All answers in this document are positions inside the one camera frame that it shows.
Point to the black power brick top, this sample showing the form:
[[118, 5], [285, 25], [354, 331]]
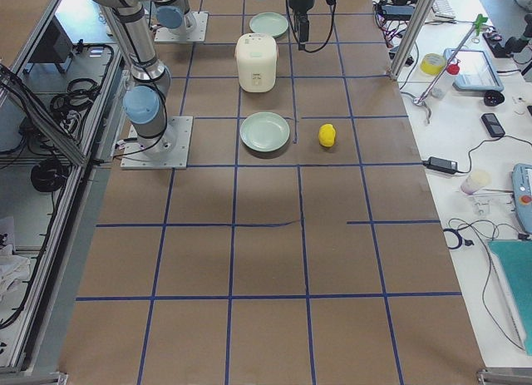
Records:
[[394, 12]]

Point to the aluminium side frame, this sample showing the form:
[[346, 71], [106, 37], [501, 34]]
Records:
[[59, 76]]

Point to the aluminium frame post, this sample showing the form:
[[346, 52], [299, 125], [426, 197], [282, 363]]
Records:
[[407, 43]]

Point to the blue teach pendant tablet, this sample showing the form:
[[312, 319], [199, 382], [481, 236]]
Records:
[[477, 72]]

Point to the yellow tape roll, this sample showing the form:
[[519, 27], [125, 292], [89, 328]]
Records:
[[432, 64]]

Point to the white plastic cup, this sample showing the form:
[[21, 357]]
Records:
[[476, 180]]

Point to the black round device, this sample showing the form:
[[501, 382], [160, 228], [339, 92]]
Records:
[[493, 98]]

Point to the black phone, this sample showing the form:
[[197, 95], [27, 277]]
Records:
[[492, 125]]

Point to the yellow toy lemon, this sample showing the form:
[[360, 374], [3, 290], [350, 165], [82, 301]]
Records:
[[327, 135]]

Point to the teal cutting mat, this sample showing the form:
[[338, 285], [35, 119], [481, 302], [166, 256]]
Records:
[[515, 258]]

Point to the near green plate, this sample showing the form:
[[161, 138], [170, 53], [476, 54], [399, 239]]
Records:
[[264, 131]]

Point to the cream white rice cooker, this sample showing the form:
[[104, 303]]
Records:
[[256, 57]]

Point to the far green plate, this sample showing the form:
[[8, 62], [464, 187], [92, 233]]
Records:
[[271, 23]]

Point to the metal rod with green clip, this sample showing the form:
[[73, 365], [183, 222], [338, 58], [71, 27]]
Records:
[[476, 27]]

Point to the green plate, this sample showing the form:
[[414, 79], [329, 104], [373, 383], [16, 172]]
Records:
[[264, 131], [271, 23]]

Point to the red capped squeeze bottle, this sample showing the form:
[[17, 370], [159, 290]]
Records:
[[446, 81]]

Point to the black power adapter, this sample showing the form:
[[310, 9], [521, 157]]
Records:
[[441, 165]]

